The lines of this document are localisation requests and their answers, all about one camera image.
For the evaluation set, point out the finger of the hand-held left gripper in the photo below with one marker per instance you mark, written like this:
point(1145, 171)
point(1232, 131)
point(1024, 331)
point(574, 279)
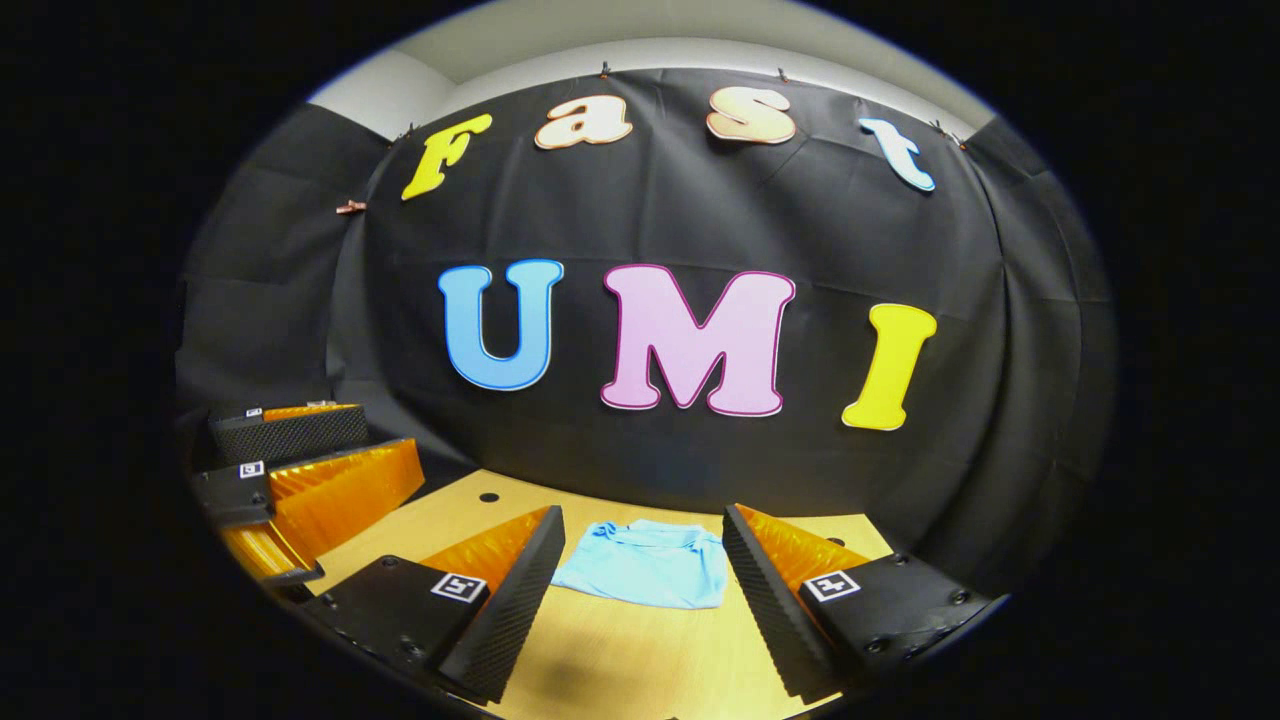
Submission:
point(235, 490)
point(300, 435)

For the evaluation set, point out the black backdrop cloth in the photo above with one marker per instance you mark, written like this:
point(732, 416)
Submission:
point(700, 200)

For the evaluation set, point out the copper cloth clip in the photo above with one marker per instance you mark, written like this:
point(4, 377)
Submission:
point(350, 207)

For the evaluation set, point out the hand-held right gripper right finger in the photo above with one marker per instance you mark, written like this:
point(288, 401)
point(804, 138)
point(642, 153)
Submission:
point(765, 600)

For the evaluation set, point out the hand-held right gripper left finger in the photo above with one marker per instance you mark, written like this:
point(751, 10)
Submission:
point(520, 600)

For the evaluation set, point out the light blue T-shirt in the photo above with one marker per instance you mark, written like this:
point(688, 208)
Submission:
point(650, 565)

